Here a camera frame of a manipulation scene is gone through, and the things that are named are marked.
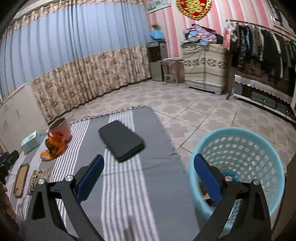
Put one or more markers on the low shelf with lace cover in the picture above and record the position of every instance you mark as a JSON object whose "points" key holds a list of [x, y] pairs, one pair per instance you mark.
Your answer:
{"points": [[263, 95]]}

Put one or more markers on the red heart wall decoration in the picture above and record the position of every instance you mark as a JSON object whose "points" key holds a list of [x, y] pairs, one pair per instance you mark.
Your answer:
{"points": [[194, 9]]}

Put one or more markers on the light blue laundry basket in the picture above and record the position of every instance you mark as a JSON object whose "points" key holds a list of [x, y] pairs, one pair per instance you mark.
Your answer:
{"points": [[245, 156]]}

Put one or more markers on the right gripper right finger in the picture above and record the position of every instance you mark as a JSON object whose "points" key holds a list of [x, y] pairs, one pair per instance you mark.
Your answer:
{"points": [[252, 221]]}

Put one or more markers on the black glasses case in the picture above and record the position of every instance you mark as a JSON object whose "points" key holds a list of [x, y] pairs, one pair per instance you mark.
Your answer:
{"points": [[122, 142]]}

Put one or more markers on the blue bag on dispenser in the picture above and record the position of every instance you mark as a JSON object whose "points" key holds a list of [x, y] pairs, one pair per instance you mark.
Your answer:
{"points": [[157, 35]]}

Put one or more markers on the small metal side table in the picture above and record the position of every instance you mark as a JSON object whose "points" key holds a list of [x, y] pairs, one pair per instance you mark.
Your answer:
{"points": [[167, 66]]}

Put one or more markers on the grey striped tablecloth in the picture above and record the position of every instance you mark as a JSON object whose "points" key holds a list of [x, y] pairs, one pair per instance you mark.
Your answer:
{"points": [[147, 197]]}

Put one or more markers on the blue and floral curtain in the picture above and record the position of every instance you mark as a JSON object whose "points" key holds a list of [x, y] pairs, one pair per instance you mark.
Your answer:
{"points": [[74, 51]]}

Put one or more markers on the brown phone case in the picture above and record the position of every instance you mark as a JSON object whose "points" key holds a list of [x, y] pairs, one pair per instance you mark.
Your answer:
{"points": [[20, 180]]}

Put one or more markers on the pink metal mug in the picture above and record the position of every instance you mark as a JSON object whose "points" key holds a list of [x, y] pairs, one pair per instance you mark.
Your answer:
{"points": [[60, 126]]}

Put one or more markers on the wall picture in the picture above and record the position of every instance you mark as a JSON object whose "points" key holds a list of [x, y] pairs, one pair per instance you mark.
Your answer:
{"points": [[156, 5]]}

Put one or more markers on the cloth covered cabinet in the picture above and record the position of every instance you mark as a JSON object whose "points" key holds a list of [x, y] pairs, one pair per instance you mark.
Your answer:
{"points": [[205, 67]]}

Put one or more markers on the white cabinet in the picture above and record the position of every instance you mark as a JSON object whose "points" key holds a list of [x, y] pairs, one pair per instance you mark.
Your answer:
{"points": [[20, 116]]}

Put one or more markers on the small potted plant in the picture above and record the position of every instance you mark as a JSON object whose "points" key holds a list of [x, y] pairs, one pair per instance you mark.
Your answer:
{"points": [[155, 26]]}

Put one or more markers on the clothes rack with garments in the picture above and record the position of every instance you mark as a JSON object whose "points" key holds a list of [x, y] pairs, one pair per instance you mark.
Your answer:
{"points": [[262, 58]]}

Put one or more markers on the pile of folded clothes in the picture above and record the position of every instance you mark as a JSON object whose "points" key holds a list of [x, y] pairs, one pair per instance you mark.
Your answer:
{"points": [[202, 35]]}

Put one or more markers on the grey water dispenser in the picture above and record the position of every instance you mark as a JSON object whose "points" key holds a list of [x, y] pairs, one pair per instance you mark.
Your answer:
{"points": [[157, 51]]}

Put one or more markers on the light blue tissue box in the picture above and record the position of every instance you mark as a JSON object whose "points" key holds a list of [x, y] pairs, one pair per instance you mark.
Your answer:
{"points": [[31, 142]]}

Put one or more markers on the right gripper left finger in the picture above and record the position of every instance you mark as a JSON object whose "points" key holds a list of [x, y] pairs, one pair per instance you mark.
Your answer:
{"points": [[44, 221]]}

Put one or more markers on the orange snack wrapper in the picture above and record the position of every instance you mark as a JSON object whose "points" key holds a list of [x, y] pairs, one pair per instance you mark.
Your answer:
{"points": [[55, 145]]}

